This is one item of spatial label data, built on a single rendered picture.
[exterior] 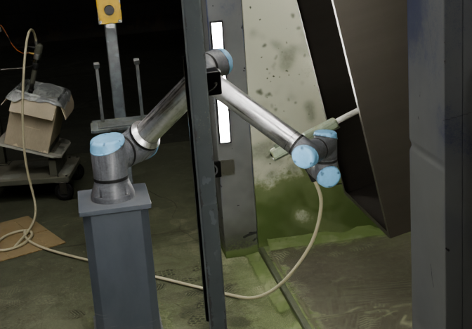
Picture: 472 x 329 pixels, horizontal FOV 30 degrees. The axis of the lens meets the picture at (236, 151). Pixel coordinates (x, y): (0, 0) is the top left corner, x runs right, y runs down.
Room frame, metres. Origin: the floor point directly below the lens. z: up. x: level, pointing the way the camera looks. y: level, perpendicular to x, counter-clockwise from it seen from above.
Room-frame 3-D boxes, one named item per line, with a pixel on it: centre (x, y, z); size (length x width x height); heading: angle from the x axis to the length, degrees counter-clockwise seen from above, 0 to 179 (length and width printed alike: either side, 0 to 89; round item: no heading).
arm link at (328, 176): (3.28, -0.34, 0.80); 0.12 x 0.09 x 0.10; 12
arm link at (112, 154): (3.66, 0.54, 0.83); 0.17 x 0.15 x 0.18; 147
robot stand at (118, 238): (3.65, 0.55, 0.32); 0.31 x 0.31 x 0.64; 10
